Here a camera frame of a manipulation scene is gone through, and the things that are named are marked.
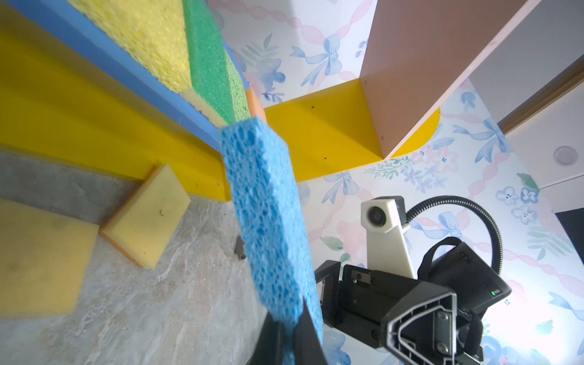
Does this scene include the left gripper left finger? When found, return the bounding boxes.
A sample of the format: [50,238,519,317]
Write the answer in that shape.
[248,314,285,365]

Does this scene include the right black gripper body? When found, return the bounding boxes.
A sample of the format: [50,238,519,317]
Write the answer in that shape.
[315,237,512,364]

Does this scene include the light green sponge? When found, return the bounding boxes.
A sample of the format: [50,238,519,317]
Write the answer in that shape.
[225,51,250,124]

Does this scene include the blue sponge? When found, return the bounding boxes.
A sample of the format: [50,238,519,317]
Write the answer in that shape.
[220,118,323,364]

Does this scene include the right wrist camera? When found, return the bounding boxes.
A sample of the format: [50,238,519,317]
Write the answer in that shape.
[360,196,416,279]

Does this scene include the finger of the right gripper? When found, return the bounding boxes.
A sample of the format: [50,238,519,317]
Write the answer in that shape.
[381,281,457,364]

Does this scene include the black corrugated cable right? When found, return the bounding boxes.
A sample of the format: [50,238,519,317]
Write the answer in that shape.
[405,195,504,275]

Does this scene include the orange pink sponge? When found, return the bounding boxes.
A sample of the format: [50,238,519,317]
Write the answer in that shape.
[246,88,267,123]

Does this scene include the yellow shelf pink blue boards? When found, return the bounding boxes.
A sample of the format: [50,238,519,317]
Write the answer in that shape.
[1,1,536,201]

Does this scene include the small brass metal piece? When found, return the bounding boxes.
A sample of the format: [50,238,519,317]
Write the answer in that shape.
[234,236,246,260]

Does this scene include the dark green sponge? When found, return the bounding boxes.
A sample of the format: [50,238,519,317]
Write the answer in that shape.
[180,1,234,129]

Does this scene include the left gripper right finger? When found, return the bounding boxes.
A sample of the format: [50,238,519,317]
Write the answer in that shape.
[294,300,327,365]

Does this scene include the pale yellow sponge orange back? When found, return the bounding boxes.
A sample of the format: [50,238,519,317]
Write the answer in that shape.
[100,164,191,269]

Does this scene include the bright yellow sponge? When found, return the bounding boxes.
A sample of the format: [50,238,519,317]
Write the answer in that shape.
[70,0,192,94]

